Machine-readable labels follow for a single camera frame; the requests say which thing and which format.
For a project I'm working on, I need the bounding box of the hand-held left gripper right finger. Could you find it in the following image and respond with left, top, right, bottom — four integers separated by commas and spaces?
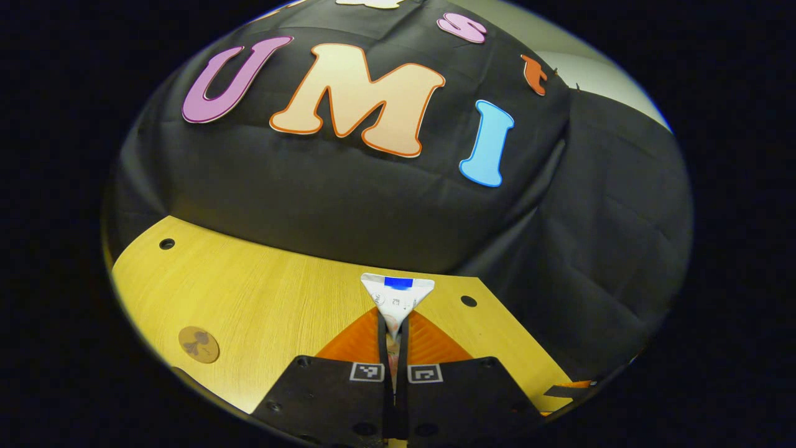
396, 310, 547, 444

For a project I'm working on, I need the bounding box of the wooden desktop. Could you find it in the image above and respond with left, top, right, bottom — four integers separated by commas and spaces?
109, 215, 576, 416

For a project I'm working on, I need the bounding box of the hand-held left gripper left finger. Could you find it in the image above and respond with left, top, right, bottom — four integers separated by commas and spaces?
251, 309, 395, 446

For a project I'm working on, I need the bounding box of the round wooden coaster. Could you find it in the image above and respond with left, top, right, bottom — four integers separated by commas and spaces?
178, 326, 220, 364

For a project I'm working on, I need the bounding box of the black backdrop cloth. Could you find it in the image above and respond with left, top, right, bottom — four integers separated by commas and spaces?
103, 0, 694, 386

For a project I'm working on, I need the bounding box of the white toothpaste tube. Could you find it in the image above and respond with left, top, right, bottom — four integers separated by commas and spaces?
361, 273, 435, 374

